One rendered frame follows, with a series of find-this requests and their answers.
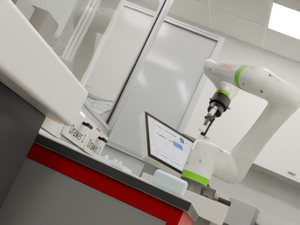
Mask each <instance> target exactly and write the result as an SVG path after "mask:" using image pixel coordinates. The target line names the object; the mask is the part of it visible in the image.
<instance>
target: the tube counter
mask: <svg viewBox="0 0 300 225"><path fill-rule="evenodd" d="M168 141H169V143H170V144H171V145H173V146H175V147H176V148H178V149H180V150H181V151H183V152H185V153H187V154H189V149H188V148H186V147H184V146H183V145H181V144H179V143H177V142H176V141H174V140H172V139H171V138H169V137H168Z"/></svg>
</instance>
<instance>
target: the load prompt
mask: <svg viewBox="0 0 300 225"><path fill-rule="evenodd" d="M154 127H155V128H156V129H158V130H160V131H161V132H163V133H165V134H166V135H168V136H169V137H171V138H173V139H175V140H176V141H178V142H180V143H181V144H183V145H185V146H186V147H188V148H189V146H188V141H187V140H185V139H184V138H182V137H180V136H179V135H177V134H175V133H174V132H172V131H171V130H169V129H167V128H166V127H164V126H163V125H161V124H159V123H158V122H156V121H154Z"/></svg>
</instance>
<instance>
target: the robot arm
mask: <svg viewBox="0 0 300 225"><path fill-rule="evenodd" d="M203 71H204V74H205V75H206V76H207V77H208V78H209V79H210V80H211V82H212V83H213V84H214V86H215V87H216V91H215V93H214V95H213V96H212V98H209V99H210V102H209V106H208V109H207V111H208V114H207V116H205V117H204V118H205V119H204V121H203V123H202V124H201V126H200V128H199V131H201V133H200V134H199V136H198V137H197V139H196V140H195V141H194V142H193V145H192V147H191V150H190V152H189V155H188V157H187V160H186V162H185V165H184V167H183V170H182V175H181V177H180V179H182V180H184V181H186V182H187V183H188V186H187V190H189V191H191V192H194V193H196V194H199V195H201V196H204V197H206V198H209V199H211V200H213V201H216V202H220V203H222V204H225V205H227V206H230V205H231V202H230V201H228V200H225V199H223V198H221V197H219V194H216V190H215V189H212V188H210V187H207V185H208V183H209V182H210V179H211V177H212V176H214V177H216V178H218V179H221V180H223V181H225V182H227V183H231V184H234V183H238V182H240V181H242V180H243V179H244V177H245V175H246V174H247V172H248V170H249V168H250V167H251V165H252V163H253V162H254V160H255V159H256V158H257V156H258V154H259V153H260V152H261V150H262V149H263V148H264V146H265V145H266V144H267V142H268V141H269V140H270V139H271V137H272V136H273V135H274V134H275V133H276V131H277V130H278V129H279V128H280V127H281V126H282V125H283V124H284V122H285V121H286V120H287V119H288V118H289V117H290V116H291V115H292V114H293V113H294V112H296V111H297V110H298V109H299V107H300V91H299V90H298V89H297V88H296V87H294V86H292V85H290V84H288V83H286V82H285V81H283V80H281V79H280V78H278V77H277V76H276V75H274V74H273V73H272V72H270V71H269V70H268V69H266V68H263V67H257V66H251V65H237V64H231V63H228V62H225V61H223V60H221V59H219V58H209V59H208V60H207V61H206V62H205V63H204V66H203ZM240 89H241V90H243V91H245V92H247V93H250V94H252V95H255V96H257V97H260V98H262V99H264V100H266V101H267V102H268V104H267V106H266V107H265V109H264V110H263V112H262V113H261V115H260V116H259V117H258V119H257V120H256V122H255V123H254V124H253V125H252V127H251V128H250V129H249V131H248V132H247V133H246V134H245V136H244V137H243V138H242V139H241V140H240V141H239V143H238V144H237V145H236V146H235V147H234V148H233V149H232V150H231V151H226V150H224V149H223V148H221V147H219V146H217V145H216V144H214V143H212V142H209V141H206V140H204V139H205V135H206V134H207V132H208V130H209V128H210V126H211V125H212V123H213V122H214V121H215V118H216V117H220V116H221V115H222V113H224V112H225V111H227V109H229V110H230V109H231V108H230V107H229V104H230V103H231V101H232V99H233V98H234V97H235V96H236V95H237V94H238V92H239V90H240Z"/></svg>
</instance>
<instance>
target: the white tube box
mask: <svg viewBox="0 0 300 225"><path fill-rule="evenodd" d="M93 157H94V158H97V159H99V160H101V161H103V162H105V163H108V164H110V165H111V164H112V165H114V166H116V167H118V168H121V169H123V170H125V171H127V172H129V173H131V172H132V171H131V170H130V169H129V168H127V167H125V166H123V165H121V164H119V163H117V162H114V161H112V160H110V159H108V158H105V157H103V156H100V155H98V154H96V153H95V154H94V156H93Z"/></svg>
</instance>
